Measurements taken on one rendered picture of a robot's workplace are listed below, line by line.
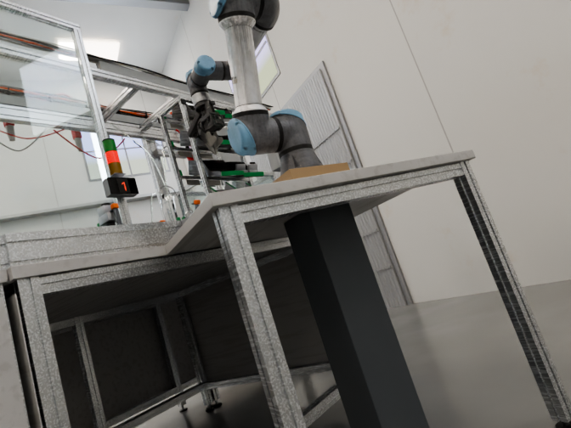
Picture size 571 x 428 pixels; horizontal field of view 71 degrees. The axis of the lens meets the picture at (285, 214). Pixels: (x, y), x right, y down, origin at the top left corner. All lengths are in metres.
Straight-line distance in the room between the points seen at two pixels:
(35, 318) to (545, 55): 3.51
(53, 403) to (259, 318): 0.50
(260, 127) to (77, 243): 0.61
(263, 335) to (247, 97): 0.74
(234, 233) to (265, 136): 0.49
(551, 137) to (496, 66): 0.73
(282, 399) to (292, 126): 0.81
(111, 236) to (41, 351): 0.38
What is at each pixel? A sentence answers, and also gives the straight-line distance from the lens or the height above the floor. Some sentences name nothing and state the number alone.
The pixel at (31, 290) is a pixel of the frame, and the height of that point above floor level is 0.80.
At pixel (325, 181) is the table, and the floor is 0.84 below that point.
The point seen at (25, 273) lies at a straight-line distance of 1.07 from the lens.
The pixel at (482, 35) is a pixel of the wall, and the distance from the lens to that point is 3.97.
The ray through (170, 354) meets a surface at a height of 0.41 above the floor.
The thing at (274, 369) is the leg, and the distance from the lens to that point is 0.84.
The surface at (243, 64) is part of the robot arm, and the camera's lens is 1.29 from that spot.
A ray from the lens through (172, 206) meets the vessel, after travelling 2.68.
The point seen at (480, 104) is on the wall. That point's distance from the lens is 3.92.
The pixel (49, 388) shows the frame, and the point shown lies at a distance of 1.07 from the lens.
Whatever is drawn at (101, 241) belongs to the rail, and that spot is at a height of 0.91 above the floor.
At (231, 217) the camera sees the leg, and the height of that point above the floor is 0.80.
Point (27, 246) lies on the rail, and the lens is 1.18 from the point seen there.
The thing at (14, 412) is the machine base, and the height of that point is 0.56.
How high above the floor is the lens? 0.64
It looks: 10 degrees up
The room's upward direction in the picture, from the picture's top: 18 degrees counter-clockwise
